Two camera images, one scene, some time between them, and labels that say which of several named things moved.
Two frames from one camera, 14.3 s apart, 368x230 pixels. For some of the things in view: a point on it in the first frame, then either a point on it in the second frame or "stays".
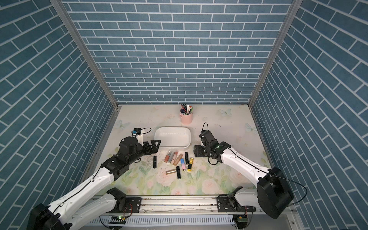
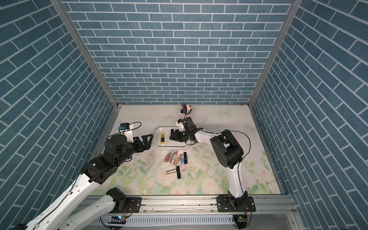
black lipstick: [187, 158] stays
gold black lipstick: [189, 166] → [163, 138]
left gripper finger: [155, 147] → [147, 143]
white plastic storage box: [173, 137] stays
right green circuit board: [240, 221] stays
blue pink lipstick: [183, 164] stays
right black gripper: [197, 151] → [177, 138]
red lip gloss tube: [166, 157] stays
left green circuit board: [117, 219] stays
